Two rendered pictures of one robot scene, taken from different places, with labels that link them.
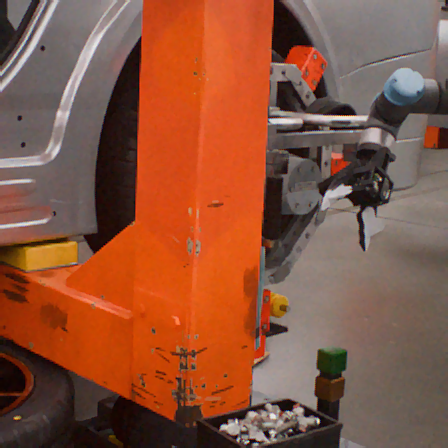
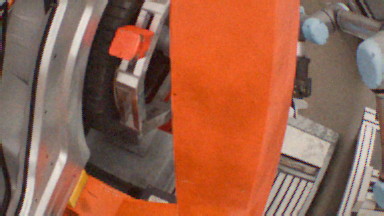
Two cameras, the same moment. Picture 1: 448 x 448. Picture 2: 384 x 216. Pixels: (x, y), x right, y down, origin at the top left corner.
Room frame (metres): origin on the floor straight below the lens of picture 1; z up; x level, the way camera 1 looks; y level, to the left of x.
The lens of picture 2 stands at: (0.96, 0.36, 2.57)
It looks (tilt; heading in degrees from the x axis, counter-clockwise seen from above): 57 degrees down; 340
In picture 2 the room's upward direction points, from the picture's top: straight up
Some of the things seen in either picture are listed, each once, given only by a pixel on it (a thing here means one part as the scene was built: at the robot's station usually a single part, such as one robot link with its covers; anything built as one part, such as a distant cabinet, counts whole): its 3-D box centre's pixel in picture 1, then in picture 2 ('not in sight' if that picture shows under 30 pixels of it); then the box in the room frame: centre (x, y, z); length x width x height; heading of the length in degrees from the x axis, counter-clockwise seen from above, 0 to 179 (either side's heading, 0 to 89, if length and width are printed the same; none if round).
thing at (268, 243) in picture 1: (273, 209); not in sight; (1.95, -0.11, 0.83); 0.04 x 0.04 x 0.16
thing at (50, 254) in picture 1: (35, 251); (62, 179); (1.98, 0.40, 0.71); 0.14 x 0.14 x 0.05; 45
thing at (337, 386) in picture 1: (329, 386); not in sight; (1.55, -0.20, 0.59); 0.04 x 0.04 x 0.04; 45
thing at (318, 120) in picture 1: (320, 104); not in sight; (2.22, -0.22, 1.03); 0.19 x 0.18 x 0.11; 45
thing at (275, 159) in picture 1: (265, 160); not in sight; (1.97, -0.09, 0.93); 0.09 x 0.05 x 0.05; 45
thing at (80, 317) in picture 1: (82, 273); (109, 207); (1.86, 0.28, 0.69); 0.52 x 0.17 x 0.35; 45
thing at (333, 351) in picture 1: (331, 359); not in sight; (1.55, -0.20, 0.64); 0.04 x 0.04 x 0.04; 45
